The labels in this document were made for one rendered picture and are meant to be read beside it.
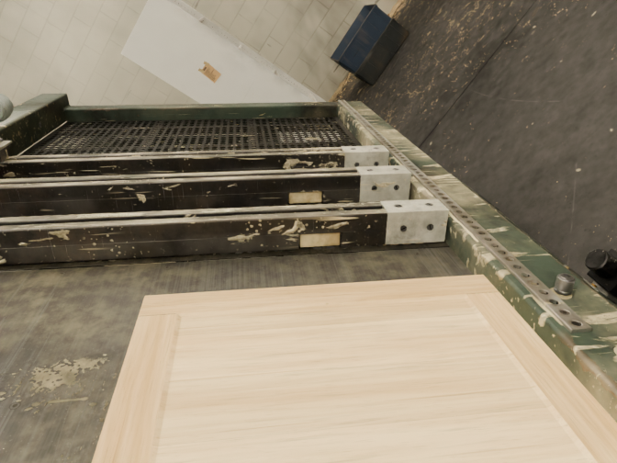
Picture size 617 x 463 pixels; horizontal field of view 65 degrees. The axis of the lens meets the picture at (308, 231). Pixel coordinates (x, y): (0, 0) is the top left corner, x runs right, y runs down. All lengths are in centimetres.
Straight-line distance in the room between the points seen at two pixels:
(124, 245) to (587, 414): 76
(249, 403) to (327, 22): 543
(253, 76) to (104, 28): 212
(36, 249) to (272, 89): 364
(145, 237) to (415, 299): 50
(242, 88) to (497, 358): 396
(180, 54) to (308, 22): 187
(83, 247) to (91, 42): 517
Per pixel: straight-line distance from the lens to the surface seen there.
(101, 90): 613
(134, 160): 134
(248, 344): 68
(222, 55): 442
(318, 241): 94
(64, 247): 98
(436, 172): 128
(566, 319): 75
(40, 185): 121
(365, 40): 488
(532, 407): 65
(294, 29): 582
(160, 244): 94
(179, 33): 444
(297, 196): 115
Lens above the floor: 146
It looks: 20 degrees down
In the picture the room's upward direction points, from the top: 60 degrees counter-clockwise
